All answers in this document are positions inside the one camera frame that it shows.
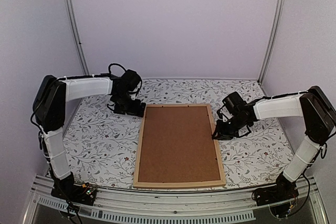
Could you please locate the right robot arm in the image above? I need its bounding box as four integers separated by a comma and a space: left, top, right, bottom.
212, 86, 335, 201

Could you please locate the right aluminium post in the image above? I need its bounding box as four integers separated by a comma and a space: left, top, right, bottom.
258, 0, 285, 85

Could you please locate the aluminium post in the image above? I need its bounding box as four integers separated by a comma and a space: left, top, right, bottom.
64, 0, 89, 74
258, 0, 285, 85

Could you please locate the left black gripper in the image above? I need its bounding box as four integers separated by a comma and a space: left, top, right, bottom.
114, 92, 146, 118

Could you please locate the front aluminium rail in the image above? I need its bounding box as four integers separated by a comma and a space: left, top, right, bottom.
23, 175, 329, 223

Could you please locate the wooden picture frame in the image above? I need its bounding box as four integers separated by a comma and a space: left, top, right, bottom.
132, 103, 227, 189

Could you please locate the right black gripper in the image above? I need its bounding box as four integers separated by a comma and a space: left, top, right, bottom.
212, 115, 248, 140

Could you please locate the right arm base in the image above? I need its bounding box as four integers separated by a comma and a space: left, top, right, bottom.
251, 183, 299, 218

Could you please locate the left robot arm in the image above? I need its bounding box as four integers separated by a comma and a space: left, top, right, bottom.
30, 69, 146, 200

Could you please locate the left aluminium post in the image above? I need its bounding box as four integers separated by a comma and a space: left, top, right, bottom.
64, 0, 89, 74

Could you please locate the brown backing board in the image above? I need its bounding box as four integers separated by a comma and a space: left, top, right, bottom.
137, 105, 222, 183

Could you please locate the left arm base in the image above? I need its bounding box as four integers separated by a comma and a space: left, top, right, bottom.
51, 180, 97, 206

